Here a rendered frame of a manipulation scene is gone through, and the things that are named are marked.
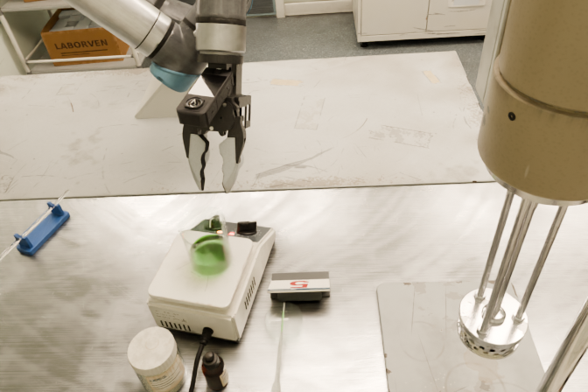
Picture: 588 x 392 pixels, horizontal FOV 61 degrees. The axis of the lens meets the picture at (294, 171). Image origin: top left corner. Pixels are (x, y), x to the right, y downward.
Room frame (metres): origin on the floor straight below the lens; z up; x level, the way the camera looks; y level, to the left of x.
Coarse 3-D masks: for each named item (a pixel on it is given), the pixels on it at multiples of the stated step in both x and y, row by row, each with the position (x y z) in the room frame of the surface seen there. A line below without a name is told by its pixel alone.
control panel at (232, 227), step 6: (228, 222) 0.58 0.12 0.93; (228, 228) 0.55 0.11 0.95; (234, 228) 0.55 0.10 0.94; (258, 228) 0.55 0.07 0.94; (264, 228) 0.55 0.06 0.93; (228, 234) 0.52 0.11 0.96; (234, 234) 0.52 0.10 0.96; (240, 234) 0.53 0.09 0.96; (258, 234) 0.53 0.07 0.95; (264, 234) 0.53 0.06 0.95; (252, 240) 0.51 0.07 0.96; (258, 240) 0.51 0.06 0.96
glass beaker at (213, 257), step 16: (192, 208) 0.48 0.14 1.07; (208, 208) 0.48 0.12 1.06; (192, 224) 0.47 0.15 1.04; (208, 224) 0.48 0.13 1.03; (224, 224) 0.45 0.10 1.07; (192, 240) 0.47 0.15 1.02; (208, 240) 0.42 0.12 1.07; (224, 240) 0.44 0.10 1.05; (192, 256) 0.43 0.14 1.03; (208, 256) 0.42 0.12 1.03; (224, 256) 0.43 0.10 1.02; (208, 272) 0.42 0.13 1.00; (224, 272) 0.43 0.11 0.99
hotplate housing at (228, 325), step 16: (272, 240) 0.54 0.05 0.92; (256, 256) 0.47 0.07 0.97; (256, 272) 0.46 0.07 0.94; (240, 288) 0.42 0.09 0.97; (256, 288) 0.45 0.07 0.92; (160, 304) 0.40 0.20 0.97; (176, 304) 0.40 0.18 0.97; (240, 304) 0.39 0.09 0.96; (160, 320) 0.40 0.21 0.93; (176, 320) 0.39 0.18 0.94; (192, 320) 0.39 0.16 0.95; (208, 320) 0.38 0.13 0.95; (224, 320) 0.37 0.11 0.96; (240, 320) 0.38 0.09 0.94; (208, 336) 0.37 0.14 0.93; (224, 336) 0.37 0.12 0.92; (240, 336) 0.37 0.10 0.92
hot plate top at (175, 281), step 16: (176, 240) 0.50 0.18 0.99; (240, 240) 0.49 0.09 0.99; (176, 256) 0.47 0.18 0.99; (240, 256) 0.46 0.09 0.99; (160, 272) 0.44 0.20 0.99; (176, 272) 0.44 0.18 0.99; (192, 272) 0.44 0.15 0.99; (240, 272) 0.43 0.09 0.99; (160, 288) 0.42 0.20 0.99; (176, 288) 0.41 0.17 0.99; (192, 288) 0.41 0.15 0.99; (208, 288) 0.41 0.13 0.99; (224, 288) 0.40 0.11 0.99; (192, 304) 0.39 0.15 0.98; (208, 304) 0.38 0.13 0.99; (224, 304) 0.38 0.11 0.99
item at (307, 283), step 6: (276, 282) 0.46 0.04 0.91; (282, 282) 0.46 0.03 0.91; (288, 282) 0.46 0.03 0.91; (294, 282) 0.46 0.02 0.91; (300, 282) 0.46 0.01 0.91; (306, 282) 0.45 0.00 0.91; (312, 282) 0.45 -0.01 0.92; (318, 282) 0.45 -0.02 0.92; (324, 282) 0.45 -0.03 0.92; (270, 288) 0.44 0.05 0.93; (276, 288) 0.43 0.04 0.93; (282, 288) 0.43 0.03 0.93; (288, 288) 0.43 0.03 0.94; (294, 288) 0.43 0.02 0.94
